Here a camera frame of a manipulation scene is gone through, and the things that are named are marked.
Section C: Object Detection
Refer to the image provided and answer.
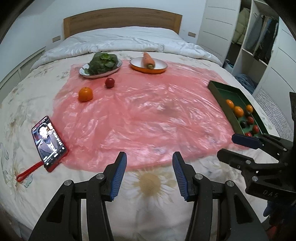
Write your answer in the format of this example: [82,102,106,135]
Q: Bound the orange enamel dish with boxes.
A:
[129,57,168,74]

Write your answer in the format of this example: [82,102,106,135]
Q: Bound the hanging dark clothes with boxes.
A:
[245,15,279,64]

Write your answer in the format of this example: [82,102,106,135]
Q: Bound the orange tangerine front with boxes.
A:
[226,99,235,110]

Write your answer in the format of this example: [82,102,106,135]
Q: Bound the wall socket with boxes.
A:
[188,32,196,38]
[52,36,61,43]

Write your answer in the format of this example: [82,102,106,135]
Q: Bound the wooden headboard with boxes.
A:
[63,8,182,39]

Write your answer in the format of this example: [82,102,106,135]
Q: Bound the white plate dark rim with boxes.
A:
[79,60,122,79]

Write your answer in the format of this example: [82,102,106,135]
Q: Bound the white bag on floor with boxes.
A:
[223,59,233,73]

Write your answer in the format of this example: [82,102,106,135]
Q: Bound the green leafy vegetable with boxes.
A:
[85,52,118,75]

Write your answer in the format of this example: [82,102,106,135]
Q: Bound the orange carrot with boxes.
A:
[142,52,155,69]

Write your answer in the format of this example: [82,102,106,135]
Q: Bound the pink plastic sheet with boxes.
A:
[51,62,238,172]

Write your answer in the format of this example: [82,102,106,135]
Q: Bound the green shallow tray box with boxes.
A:
[208,81,268,137]

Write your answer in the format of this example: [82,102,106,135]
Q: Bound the right gloved hand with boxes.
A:
[263,201,295,232]

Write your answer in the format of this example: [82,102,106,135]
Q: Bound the white wardrobe with shelves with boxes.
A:
[197,1,295,140]

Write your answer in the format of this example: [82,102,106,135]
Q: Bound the orange tangerine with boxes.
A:
[226,99,235,110]
[233,106,244,118]
[245,104,253,113]
[78,87,93,102]

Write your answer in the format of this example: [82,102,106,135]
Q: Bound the blue folded towel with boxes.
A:
[235,74,257,94]

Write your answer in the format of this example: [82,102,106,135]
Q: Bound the white duvet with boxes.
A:
[31,26,222,70]

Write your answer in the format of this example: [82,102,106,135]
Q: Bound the wall socket right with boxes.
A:
[188,32,196,38]

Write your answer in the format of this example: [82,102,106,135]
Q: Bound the wall socket left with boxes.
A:
[52,36,61,43]

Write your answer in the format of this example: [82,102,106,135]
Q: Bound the red phone wrist strap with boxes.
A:
[16,161,45,183]

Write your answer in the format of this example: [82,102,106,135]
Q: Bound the smartphone in red case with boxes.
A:
[31,116,68,172]

